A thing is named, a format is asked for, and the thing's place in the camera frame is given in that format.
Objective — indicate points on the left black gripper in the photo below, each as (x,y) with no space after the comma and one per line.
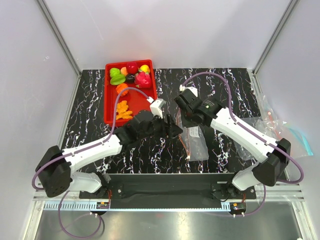
(169,130)

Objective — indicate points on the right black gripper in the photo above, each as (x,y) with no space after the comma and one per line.
(188,122)

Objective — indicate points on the clear bag orange zipper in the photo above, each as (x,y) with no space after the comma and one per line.
(193,141)

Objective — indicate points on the pink dragon fruit toy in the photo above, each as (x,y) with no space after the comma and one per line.
(143,80)

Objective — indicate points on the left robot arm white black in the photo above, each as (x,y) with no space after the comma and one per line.
(58,172)

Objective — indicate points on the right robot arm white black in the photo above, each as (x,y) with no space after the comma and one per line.
(271,155)

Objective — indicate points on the spare zip bags pile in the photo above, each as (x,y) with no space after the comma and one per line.
(270,124)

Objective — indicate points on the orange ginger root toy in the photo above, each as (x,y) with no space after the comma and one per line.
(122,111)

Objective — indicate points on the yellow pear toy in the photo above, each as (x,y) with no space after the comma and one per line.
(144,68)

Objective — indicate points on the dark mangosteen toy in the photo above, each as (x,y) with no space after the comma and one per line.
(130,78)

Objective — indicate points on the orange pumpkin toy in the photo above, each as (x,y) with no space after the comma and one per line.
(121,89)

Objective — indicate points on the green starfruit toy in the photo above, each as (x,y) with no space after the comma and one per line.
(117,80)

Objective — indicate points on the red apple toy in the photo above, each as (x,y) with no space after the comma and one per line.
(132,67)

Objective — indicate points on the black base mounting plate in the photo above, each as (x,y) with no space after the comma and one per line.
(174,187)

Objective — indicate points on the peach toy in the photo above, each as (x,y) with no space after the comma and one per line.
(124,71)

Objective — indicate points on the green bumpy fruit toy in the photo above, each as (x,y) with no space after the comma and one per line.
(114,72)

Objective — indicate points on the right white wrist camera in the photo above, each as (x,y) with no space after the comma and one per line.
(191,88)

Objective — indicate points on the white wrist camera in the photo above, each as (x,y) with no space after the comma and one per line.
(156,107)
(191,88)

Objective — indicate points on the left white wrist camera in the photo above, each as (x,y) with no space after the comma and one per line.
(156,107)

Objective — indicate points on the right aluminium frame post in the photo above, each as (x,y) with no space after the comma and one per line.
(290,8)

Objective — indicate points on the aluminium frame post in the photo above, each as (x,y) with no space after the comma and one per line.
(290,8)
(43,7)

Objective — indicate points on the white slotted cable duct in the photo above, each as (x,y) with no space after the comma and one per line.
(147,206)

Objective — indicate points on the left aluminium frame post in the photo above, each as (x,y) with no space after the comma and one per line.
(43,7)

